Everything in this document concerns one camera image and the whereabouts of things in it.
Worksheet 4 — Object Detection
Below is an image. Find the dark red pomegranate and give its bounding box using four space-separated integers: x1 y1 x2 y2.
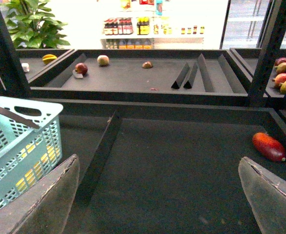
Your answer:
75 62 88 76

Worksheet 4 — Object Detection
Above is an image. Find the black tray divider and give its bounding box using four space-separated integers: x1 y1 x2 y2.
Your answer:
75 111 123 206

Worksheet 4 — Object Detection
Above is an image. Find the red mango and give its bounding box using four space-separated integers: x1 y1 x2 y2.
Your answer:
252 132 286 162

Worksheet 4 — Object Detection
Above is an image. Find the pile of red-green mangoes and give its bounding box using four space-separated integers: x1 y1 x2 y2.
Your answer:
272 57 286 89

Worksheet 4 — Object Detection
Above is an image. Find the black triangular divider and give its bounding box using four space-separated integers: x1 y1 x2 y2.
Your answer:
184 63 198 89
171 63 190 89

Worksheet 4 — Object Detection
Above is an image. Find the pale round fruit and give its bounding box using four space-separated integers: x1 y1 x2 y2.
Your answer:
97 55 109 66

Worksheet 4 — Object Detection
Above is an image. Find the brown small fruit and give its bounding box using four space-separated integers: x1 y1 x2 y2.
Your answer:
142 61 153 69

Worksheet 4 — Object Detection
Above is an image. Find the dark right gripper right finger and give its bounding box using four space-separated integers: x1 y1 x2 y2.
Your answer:
238 157 286 234

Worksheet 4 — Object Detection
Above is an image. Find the yellow mango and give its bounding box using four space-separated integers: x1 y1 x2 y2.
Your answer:
15 145 61 194

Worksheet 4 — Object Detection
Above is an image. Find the light teal plastic basket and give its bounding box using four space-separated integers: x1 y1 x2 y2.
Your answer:
0 97 63 209

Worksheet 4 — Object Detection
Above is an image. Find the green potted plant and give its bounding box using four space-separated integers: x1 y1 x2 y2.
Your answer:
0 0 70 49

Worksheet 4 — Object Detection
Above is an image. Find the white grocery shelf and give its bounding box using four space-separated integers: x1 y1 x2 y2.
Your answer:
101 0 205 50

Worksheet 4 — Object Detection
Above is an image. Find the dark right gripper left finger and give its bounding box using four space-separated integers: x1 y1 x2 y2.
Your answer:
0 155 80 234

